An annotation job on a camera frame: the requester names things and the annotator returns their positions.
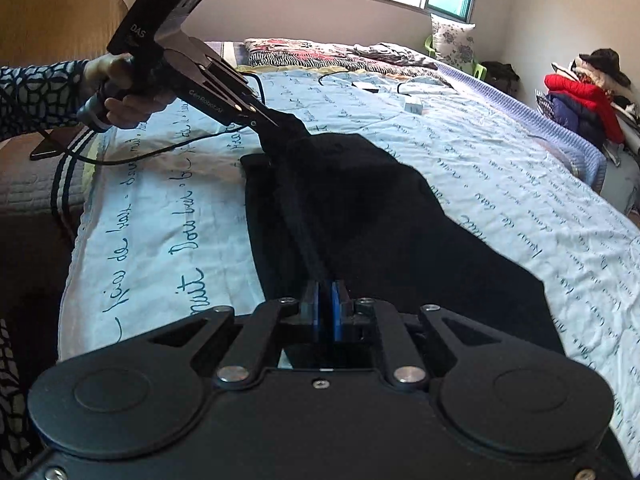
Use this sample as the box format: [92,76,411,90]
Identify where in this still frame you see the black pants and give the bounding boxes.
[241,110,563,352]

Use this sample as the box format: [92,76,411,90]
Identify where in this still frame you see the person's left hand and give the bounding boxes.
[79,54,176,129]

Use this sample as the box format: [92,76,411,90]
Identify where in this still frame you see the patchwork quilt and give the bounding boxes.
[244,38,437,76]

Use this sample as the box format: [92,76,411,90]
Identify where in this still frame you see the yellow brown headboard cushion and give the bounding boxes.
[1,0,127,66]

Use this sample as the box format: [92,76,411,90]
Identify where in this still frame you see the white script-print bed sheet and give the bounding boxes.
[58,70,639,468]

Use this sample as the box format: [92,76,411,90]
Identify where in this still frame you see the floral pillow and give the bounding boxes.
[432,15,475,73]

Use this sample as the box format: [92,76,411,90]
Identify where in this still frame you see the green plastic chair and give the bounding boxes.
[424,36,488,81]

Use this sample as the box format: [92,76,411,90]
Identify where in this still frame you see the blue striped blanket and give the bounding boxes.
[434,60,606,193]

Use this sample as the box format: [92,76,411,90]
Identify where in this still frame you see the red jacket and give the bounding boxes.
[544,74,625,144]

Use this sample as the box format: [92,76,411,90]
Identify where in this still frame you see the pile of clothes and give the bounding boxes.
[536,48,639,166]

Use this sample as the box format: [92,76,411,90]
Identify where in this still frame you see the black hat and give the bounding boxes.
[579,48,631,88]

